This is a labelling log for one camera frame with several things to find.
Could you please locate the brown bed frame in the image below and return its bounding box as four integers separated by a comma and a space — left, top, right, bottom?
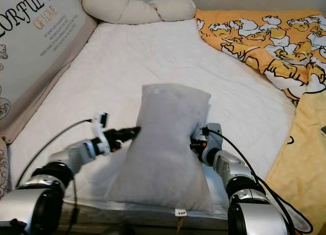
0, 204, 235, 235

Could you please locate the grey printed headboard cushion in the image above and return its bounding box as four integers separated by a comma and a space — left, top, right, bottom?
0, 0, 98, 195

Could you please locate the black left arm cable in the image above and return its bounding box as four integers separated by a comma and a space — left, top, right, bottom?
14, 119, 95, 187

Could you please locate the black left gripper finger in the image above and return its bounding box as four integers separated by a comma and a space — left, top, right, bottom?
117, 126, 141, 142

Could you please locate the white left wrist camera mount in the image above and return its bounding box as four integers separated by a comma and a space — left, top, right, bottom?
92, 113, 108, 155

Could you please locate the grey plush pillow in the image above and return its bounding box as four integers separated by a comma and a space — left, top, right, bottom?
106, 84, 215, 213

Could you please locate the yellow cartoon print blanket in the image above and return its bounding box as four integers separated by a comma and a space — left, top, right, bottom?
195, 10, 326, 235

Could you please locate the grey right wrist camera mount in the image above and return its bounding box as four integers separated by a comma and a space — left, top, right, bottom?
201, 123, 224, 167

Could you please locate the beige knotted bolster pillow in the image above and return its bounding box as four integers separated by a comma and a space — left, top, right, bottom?
81, 0, 197, 24

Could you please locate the white quilted mattress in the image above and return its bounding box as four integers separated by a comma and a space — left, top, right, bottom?
8, 18, 297, 220

